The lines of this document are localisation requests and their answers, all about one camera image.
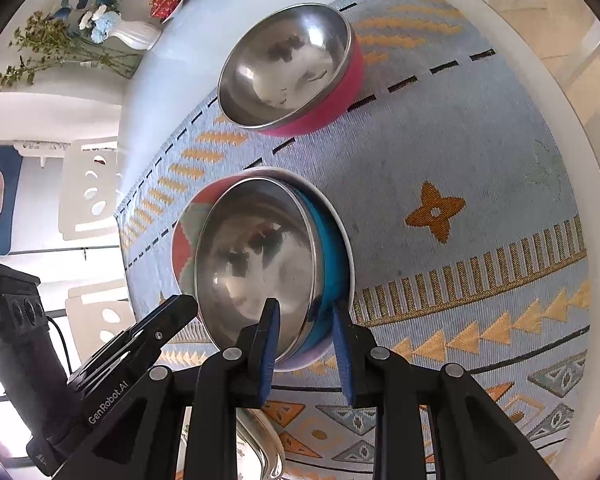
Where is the blue steel bowl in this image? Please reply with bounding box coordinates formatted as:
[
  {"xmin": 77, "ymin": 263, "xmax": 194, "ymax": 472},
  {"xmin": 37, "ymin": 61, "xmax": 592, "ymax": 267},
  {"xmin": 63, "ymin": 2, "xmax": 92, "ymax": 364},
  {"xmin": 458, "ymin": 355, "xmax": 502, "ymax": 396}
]
[{"xmin": 194, "ymin": 175, "xmax": 354, "ymax": 366}]

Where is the white cutout chair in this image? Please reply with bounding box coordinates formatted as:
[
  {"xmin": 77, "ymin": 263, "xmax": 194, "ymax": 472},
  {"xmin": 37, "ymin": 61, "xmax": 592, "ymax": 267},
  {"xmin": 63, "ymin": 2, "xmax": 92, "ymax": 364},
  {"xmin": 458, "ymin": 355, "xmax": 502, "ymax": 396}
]
[
  {"xmin": 58, "ymin": 136, "xmax": 121, "ymax": 240},
  {"xmin": 65, "ymin": 280, "xmax": 135, "ymax": 363}
]

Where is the pink ceramic bowl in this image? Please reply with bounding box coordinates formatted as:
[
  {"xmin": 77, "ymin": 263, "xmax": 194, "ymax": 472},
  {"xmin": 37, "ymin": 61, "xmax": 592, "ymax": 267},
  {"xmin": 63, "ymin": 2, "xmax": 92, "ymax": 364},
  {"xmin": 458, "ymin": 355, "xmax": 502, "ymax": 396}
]
[{"xmin": 170, "ymin": 166, "xmax": 357, "ymax": 373}]

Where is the magenta steel bowl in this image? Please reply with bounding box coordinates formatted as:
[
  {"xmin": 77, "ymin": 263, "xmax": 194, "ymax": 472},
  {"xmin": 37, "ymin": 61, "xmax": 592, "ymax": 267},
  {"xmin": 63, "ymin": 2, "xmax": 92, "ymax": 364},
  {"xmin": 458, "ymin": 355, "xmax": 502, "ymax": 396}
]
[{"xmin": 216, "ymin": 2, "xmax": 364, "ymax": 138}]

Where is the white vase with flowers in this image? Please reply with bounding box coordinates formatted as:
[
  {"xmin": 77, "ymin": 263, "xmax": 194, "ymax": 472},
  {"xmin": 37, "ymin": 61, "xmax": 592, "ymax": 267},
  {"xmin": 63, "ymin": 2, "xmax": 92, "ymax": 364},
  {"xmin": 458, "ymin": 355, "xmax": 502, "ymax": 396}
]
[{"xmin": 50, "ymin": 0, "xmax": 162, "ymax": 51}]

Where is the red patterned box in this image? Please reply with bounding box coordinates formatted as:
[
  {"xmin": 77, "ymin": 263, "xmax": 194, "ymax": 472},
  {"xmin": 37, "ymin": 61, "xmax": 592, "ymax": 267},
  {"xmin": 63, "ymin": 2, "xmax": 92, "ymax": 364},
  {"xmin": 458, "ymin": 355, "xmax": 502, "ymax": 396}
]
[{"xmin": 149, "ymin": 0, "xmax": 185, "ymax": 23}]

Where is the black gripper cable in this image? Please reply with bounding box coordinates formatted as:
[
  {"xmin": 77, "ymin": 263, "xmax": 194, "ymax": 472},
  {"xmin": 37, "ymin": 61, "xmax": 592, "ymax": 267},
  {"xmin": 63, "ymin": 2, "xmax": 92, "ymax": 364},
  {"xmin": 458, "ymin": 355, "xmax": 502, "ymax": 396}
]
[{"xmin": 44, "ymin": 314, "xmax": 77, "ymax": 376}]

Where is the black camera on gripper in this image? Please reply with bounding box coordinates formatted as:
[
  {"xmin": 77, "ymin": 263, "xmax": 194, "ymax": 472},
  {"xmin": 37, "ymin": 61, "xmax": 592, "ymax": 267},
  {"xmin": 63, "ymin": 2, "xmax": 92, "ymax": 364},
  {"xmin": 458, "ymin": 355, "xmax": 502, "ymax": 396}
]
[{"xmin": 0, "ymin": 263, "xmax": 79, "ymax": 440}]

